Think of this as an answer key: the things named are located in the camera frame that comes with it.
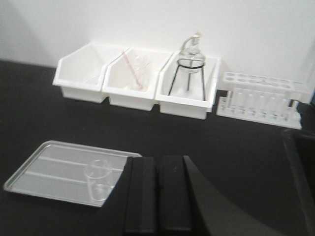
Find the white test tube rack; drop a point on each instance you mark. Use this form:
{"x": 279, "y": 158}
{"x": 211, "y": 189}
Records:
{"x": 262, "y": 99}

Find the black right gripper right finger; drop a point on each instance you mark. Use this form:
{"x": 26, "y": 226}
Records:
{"x": 190, "y": 206}

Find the white plastic bin right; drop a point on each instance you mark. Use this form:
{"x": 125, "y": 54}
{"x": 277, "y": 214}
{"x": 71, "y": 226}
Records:
{"x": 187, "y": 103}

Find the white plastic bin left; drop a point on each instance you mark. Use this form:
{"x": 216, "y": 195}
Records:
{"x": 80, "y": 75}

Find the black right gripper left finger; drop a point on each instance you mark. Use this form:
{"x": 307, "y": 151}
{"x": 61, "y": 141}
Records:
{"x": 140, "y": 215}

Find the white plastic bin middle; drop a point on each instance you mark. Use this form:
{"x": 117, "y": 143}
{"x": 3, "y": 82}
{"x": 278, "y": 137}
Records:
{"x": 119, "y": 82}

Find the white plastic bin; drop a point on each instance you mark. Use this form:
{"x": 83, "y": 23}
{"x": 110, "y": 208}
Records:
{"x": 187, "y": 103}
{"x": 80, "y": 75}
{"x": 119, "y": 82}

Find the glass alcohol lamp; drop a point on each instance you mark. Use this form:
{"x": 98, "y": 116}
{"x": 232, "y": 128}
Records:
{"x": 190, "y": 48}

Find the silver metal tray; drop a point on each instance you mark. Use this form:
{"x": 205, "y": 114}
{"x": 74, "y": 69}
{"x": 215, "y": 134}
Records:
{"x": 56, "y": 171}

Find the clear glass beaker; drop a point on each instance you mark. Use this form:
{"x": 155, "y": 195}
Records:
{"x": 99, "y": 179}

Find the red glass stirring rod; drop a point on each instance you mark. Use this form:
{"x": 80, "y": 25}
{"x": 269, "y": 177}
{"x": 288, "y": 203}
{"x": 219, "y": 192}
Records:
{"x": 138, "y": 84}

